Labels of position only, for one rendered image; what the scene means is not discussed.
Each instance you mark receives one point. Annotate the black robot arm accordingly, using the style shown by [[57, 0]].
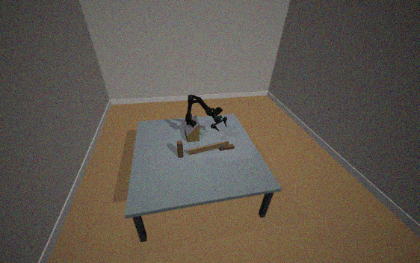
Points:
[[188, 117]]

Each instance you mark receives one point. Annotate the long brown wooden rail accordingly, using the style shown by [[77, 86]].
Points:
[[207, 148]]

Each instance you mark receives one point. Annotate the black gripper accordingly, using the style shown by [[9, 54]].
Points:
[[214, 125]]

